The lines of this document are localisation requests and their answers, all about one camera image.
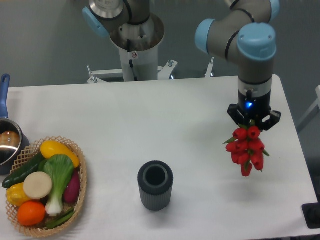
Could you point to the dark grey ribbed vase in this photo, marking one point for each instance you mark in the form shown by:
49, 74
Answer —
155, 181

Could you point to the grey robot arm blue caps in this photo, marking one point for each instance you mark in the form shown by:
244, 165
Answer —
244, 38

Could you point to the purple sweet potato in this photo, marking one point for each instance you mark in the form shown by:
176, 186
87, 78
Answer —
72, 191

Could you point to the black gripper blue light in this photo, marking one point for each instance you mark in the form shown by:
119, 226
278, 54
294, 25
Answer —
254, 104

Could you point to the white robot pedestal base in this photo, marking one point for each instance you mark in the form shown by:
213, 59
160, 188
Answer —
138, 48

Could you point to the beige round mushroom cap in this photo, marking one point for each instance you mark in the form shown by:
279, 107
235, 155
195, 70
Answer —
37, 185

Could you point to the white frame at right edge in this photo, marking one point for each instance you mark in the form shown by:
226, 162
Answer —
310, 113

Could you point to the black box at table edge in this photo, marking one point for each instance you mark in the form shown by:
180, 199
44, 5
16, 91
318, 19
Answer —
311, 212

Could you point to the blue handled saucepan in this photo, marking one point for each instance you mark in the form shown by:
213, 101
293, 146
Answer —
12, 138

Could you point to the yellow squash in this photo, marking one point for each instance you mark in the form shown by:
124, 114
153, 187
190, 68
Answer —
49, 148

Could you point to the orange fruit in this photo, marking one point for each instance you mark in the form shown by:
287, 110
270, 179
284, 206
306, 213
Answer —
31, 213

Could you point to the green bean pod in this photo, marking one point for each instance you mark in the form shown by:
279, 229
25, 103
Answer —
61, 220

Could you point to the woven wicker basket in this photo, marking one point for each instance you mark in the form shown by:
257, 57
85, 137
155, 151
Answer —
40, 230

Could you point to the yellow bell pepper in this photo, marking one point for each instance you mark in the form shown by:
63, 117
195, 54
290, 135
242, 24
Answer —
16, 195

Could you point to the dark green cucumber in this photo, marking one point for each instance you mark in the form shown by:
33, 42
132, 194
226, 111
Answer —
20, 174

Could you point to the green bok choy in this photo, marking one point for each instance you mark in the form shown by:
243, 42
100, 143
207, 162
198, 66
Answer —
60, 168

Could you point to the red tulip bouquet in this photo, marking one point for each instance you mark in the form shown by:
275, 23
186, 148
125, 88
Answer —
246, 148

